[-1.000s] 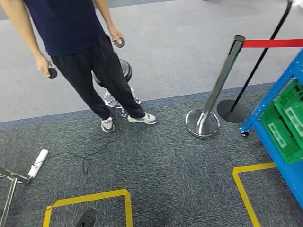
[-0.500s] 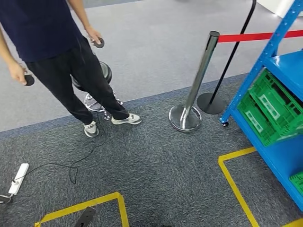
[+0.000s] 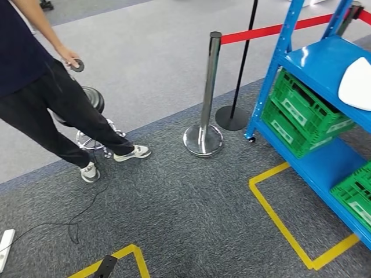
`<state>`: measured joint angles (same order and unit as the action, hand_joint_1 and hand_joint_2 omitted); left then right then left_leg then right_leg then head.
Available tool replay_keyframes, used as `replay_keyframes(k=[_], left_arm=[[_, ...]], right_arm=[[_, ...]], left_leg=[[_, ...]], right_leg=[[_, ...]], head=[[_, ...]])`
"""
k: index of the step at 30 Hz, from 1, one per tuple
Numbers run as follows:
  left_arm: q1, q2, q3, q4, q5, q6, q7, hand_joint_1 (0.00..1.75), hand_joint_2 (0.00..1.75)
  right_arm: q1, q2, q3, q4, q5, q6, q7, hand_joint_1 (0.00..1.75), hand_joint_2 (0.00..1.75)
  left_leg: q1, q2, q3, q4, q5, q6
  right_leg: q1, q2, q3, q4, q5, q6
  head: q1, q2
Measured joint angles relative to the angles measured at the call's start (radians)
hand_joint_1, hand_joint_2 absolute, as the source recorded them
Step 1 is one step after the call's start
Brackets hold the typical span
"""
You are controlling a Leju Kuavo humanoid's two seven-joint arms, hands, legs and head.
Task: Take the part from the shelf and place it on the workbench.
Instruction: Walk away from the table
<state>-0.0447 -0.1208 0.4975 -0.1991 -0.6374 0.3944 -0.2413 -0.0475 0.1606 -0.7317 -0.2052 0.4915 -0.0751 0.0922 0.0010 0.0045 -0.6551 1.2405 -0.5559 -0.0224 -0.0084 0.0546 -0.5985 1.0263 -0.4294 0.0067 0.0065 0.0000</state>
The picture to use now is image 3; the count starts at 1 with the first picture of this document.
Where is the small black ring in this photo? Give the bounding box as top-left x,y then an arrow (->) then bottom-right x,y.
70,58 -> 85,73

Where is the blue metal shelf rack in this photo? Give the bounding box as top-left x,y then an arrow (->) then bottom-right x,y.
244,0 -> 371,250

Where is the chrome stanchion base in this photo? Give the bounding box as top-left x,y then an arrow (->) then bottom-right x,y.
183,31 -> 224,158

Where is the grey disc base stanchion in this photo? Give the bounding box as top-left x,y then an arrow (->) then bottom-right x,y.
215,0 -> 258,131

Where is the chrome stool base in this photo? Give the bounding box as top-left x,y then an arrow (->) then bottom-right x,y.
52,86 -> 126,159

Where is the short red barrier belt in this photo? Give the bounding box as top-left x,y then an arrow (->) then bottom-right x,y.
220,13 -> 334,46

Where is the green plastic crate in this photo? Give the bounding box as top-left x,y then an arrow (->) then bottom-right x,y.
330,161 -> 371,233
261,69 -> 356,159

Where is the person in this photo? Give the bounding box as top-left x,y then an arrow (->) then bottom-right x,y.
0,0 -> 152,184

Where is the white plastic mirror cover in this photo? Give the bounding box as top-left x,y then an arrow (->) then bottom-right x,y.
339,56 -> 371,112

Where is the long white power strip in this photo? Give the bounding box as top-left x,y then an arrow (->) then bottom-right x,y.
0,229 -> 16,273

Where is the thin black floor cable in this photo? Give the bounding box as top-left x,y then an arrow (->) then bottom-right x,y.
0,151 -> 110,254

